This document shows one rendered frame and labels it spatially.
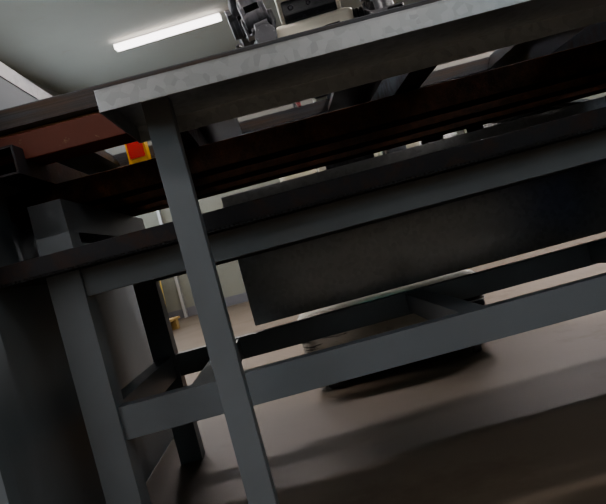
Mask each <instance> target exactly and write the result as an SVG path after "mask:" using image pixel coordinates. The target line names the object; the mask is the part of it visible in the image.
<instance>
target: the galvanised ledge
mask: <svg viewBox="0 0 606 504"><path fill-rule="evenodd" d="M603 107H606V100H605V97H604V96H603V97H600V98H596V99H592V100H588V101H585V102H581V103H577V104H573V105H569V106H566V107H562V108H558V109H554V110H551V111H547V112H543V113H539V114H535V115H532V116H528V117H524V118H520V119H517V120H513V121H509V122H505V123H501V124H498V125H494V126H490V127H486V128H483V129H479V130H475V131H471V132H468V133H464V134H460V135H456V136H452V137H449V138H445V139H441V140H437V141H434V142H430V143H426V144H422V145H418V146H415V147H411V148H407V149H403V150H400V151H396V152H392V153H388V154H384V155H381V156H377V157H373V158H369V159H366V160H362V161H358V162H354V163H350V164H347V165H343V166H339V167H335V168H332V169H328V170H324V171H320V172H316V173H313V174H309V175H305V176H301V177H298V178H294V179H290V180H286V181H282V182H279V183H275V184H271V185H267V186H264V187H260V188H256V189H252V190H248V191H245V192H241V193H237V194H233V195H230V196H226V197H222V198H221V200H222V203H223V207H224V208H225V207H229V206H233V205H237V204H241V203H244V202H248V201H252V200H256V199H259V198H263V197H267V196H271V195H274V194H278V193H282V192H286V191H290V190H293V189H297V188H301V187H305V186H308V185H312V184H316V183H320V182H324V181H327V180H331V179H335V178H339V177H342V176H346V175H350V174H354V173H357V172H361V171H365V170H369V169H373V168H376V167H380V166H384V165H388V164H391V163H395V162H399V161H403V160H406V159H410V158H414V157H418V156H422V155H425V154H429V153H433V152H437V151H440V150H444V149H448V148H452V147H456V146H459V145H463V144H467V143H471V142H474V141H478V140H482V139H486V138H489V137H493V136H497V135H501V134H505V133H508V132H512V131H516V130H520V129H523V128H527V127H531V126H535V125H539V124H542V123H546V122H550V121H554V120H557V119H561V118H565V117H569V116H572V115H576V114H580V113H584V112H588V111H591V110H595V109H599V108H603Z"/></svg>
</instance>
